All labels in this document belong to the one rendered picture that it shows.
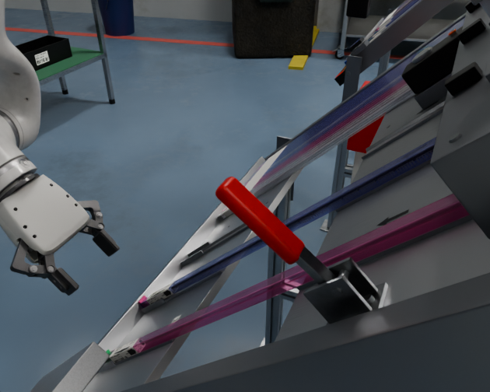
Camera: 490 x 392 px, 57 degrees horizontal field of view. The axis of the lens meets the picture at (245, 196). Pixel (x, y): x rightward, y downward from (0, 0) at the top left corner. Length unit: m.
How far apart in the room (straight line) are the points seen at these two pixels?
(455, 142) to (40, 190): 0.60
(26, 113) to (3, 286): 1.25
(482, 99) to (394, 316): 0.11
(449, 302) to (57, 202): 0.60
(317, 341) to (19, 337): 1.54
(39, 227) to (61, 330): 1.04
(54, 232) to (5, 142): 0.14
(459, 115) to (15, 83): 0.63
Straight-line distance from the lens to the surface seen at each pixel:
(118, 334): 0.68
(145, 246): 1.94
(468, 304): 0.21
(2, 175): 0.70
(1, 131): 0.74
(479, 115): 0.23
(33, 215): 0.70
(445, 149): 0.22
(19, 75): 0.74
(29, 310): 1.82
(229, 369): 0.31
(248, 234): 0.61
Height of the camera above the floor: 1.24
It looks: 34 degrees down
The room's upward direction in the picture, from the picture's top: straight up
